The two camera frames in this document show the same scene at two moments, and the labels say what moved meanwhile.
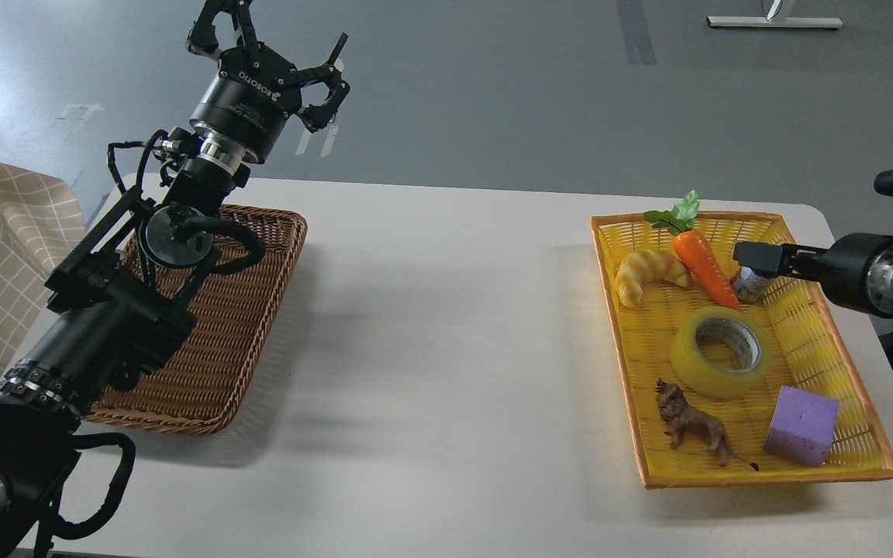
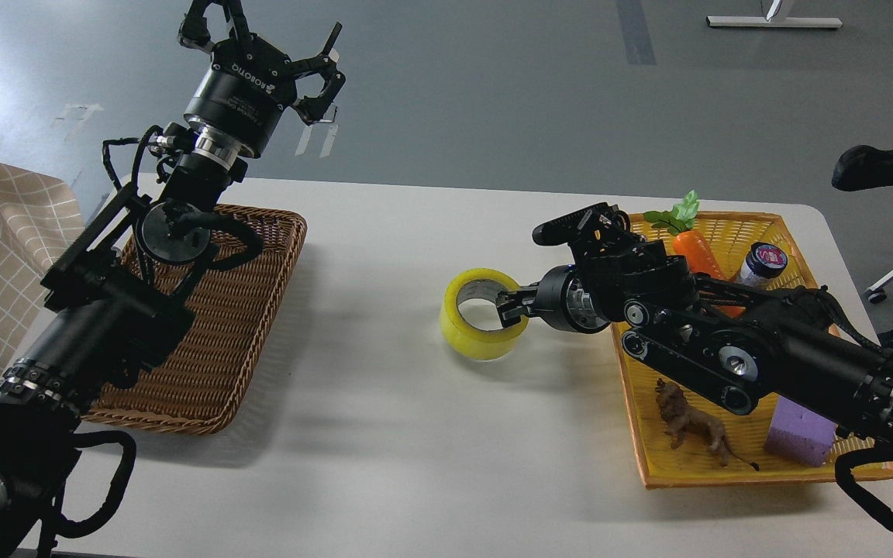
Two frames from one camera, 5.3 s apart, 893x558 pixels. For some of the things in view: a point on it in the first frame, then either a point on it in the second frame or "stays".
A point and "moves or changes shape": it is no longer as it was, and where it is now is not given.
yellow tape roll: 696,373 moves or changes shape
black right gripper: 874,273 to 562,299
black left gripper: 250,98 stays
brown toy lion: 675,411 stays
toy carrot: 695,250 stays
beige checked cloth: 12,229 stays
